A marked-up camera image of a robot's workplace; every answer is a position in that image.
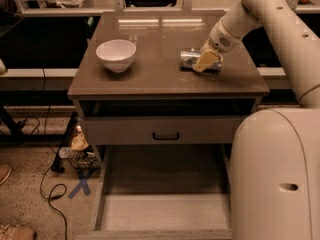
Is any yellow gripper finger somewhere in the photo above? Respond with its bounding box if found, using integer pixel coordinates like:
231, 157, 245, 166
193, 49, 220, 73

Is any tan shoe bottom left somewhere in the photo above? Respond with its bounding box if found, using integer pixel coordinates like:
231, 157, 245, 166
0, 225, 36, 240

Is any tan shoe left edge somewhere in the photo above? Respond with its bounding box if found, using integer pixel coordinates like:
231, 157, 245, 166
0, 163, 12, 185

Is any open grey bottom drawer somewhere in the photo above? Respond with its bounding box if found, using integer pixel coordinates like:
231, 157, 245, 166
77, 144, 232, 240

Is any grey drawer cabinet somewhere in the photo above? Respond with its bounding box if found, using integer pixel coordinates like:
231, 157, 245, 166
67, 10, 270, 240

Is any black drawer handle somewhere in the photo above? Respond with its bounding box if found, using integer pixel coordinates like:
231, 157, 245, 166
152, 132, 180, 141

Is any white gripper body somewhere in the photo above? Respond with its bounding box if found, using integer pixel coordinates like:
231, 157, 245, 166
200, 20, 241, 53

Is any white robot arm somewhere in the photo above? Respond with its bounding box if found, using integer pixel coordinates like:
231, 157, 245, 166
201, 0, 320, 240

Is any silver redbull can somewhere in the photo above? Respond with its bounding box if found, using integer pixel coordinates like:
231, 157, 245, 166
180, 51, 223, 71

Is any white ceramic bowl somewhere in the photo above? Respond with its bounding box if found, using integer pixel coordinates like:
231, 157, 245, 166
96, 39, 136, 73

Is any black cable left floor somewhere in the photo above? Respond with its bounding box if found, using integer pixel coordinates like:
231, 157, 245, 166
21, 68, 69, 240

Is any wire basket with snacks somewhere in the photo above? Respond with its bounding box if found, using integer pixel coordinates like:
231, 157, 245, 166
58, 125, 99, 169

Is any blue tape cross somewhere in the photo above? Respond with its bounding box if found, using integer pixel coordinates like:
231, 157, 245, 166
68, 168, 96, 199

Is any black stand leg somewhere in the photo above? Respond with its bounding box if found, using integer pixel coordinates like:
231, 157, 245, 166
51, 112, 78, 173

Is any closed grey drawer front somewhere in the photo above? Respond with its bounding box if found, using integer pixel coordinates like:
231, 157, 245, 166
79, 116, 244, 145

